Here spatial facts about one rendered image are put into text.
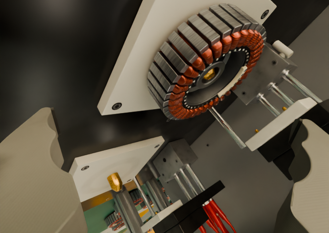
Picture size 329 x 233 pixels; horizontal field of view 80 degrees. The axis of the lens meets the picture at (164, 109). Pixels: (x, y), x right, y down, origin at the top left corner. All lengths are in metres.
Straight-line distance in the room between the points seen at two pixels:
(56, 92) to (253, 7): 0.19
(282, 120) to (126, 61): 0.14
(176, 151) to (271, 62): 0.23
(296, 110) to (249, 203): 0.35
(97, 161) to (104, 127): 0.06
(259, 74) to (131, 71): 0.19
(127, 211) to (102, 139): 0.31
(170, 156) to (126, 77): 0.27
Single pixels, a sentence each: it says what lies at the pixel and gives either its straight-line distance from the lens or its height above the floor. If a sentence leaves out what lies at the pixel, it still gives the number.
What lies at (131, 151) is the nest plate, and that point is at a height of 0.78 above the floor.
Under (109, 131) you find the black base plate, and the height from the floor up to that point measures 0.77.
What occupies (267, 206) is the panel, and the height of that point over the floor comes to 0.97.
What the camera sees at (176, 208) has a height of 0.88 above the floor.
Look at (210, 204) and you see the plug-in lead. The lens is 0.43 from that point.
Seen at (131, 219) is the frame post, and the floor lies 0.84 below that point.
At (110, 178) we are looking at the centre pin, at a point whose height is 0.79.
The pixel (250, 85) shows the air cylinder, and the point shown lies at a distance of 0.30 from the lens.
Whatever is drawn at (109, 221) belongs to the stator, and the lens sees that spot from 0.88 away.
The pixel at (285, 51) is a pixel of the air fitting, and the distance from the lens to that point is 0.31.
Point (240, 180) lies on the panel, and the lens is 0.50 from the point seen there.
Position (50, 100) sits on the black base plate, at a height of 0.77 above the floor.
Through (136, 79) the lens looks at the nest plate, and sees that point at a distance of 0.18.
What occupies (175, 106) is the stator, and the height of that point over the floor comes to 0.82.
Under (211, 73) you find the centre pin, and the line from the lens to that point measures 0.19.
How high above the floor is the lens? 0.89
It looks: 25 degrees down
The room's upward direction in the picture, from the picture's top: 145 degrees clockwise
